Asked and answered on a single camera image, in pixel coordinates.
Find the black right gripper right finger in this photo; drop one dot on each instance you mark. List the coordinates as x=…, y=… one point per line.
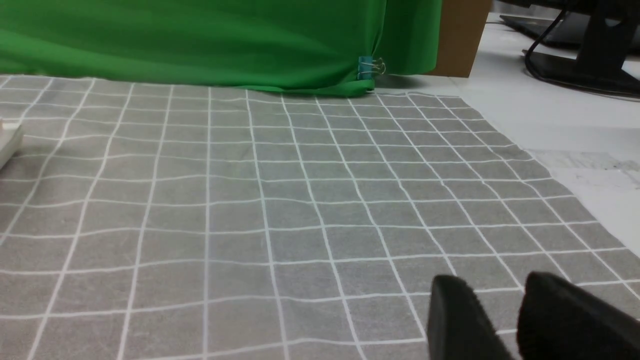
x=560, y=321

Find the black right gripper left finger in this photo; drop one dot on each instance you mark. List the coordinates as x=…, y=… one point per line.
x=458, y=328

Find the grey checked tablecloth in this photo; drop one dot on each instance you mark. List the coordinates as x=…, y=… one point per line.
x=171, y=222

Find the green backdrop cloth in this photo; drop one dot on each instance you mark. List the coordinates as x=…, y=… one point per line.
x=295, y=46

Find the black monitor stand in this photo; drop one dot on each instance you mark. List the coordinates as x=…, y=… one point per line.
x=584, y=47

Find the blue binder clip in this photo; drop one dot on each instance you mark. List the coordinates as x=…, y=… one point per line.
x=369, y=68

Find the brown cardboard box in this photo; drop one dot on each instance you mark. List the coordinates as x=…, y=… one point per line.
x=461, y=28

